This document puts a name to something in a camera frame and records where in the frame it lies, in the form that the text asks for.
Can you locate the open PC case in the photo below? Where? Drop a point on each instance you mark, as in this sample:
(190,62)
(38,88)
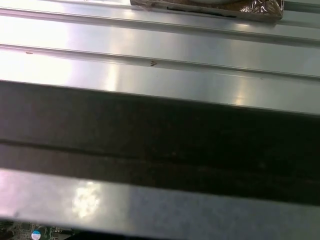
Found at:
(160,140)

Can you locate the cylindrical capacitor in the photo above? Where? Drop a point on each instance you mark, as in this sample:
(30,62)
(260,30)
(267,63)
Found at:
(36,235)

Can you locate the green motherboard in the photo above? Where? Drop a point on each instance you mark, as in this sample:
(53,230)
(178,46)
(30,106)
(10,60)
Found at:
(22,228)

